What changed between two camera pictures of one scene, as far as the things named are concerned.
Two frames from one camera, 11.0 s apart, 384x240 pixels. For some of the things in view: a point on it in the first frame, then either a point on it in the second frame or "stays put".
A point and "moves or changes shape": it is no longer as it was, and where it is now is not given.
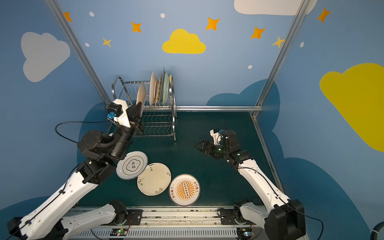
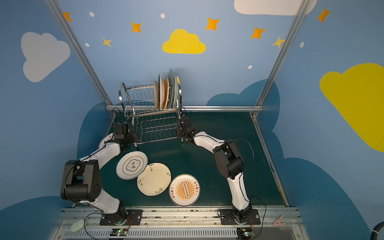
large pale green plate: x=166 y=89 moves or changes shape
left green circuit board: x=118 y=232 stays put
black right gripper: x=211 y=148 -> x=184 y=130
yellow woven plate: x=159 y=91 -> x=166 y=92
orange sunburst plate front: x=184 y=190 stays put
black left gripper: x=130 y=123 -> x=130 y=137
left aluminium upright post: x=70 y=34 stays put
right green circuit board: x=244 y=233 stays put
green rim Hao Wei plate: x=152 y=89 -> x=162 y=93
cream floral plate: x=154 y=179 stays put
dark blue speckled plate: x=141 y=97 -> x=156 y=95
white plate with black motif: x=132 y=166 stays put
